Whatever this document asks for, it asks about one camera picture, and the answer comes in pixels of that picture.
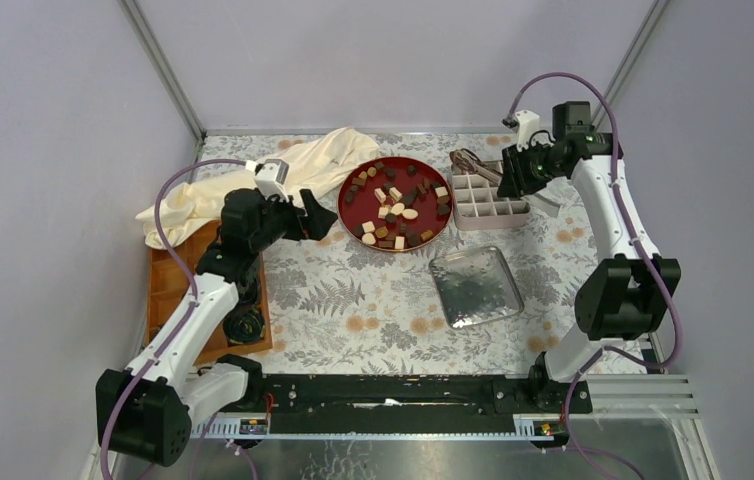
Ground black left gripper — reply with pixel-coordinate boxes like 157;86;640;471
249;188;338;254

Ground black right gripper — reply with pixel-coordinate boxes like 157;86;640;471
496;139;563;200

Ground silver metal tongs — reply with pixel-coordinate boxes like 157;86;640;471
449;148;503;186

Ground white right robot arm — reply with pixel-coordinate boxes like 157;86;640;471
498;101;681;413

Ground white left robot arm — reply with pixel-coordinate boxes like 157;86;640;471
95;189;338;470

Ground pink tin with white dividers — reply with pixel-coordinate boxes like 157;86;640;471
449;166;530;231

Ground cream cloth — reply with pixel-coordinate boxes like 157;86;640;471
136;127;379;250

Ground red round tray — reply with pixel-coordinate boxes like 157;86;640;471
337;156;454;253

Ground floral table mat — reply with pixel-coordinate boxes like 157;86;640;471
181;132;650;378

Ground silver tin lid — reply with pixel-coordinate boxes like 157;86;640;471
428;246;525;329

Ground black paper cup liners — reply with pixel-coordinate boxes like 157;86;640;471
222;283;266;346

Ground wooden compartment tray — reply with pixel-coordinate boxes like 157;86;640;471
143;221;273;366

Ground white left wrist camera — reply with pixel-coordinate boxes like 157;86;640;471
244;158;291;203

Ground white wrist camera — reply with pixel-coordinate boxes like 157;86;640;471
502;110;541;149
244;158;291;203

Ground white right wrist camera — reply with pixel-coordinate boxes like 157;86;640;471
502;110;541;149

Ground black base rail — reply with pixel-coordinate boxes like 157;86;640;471
226;374;593;435

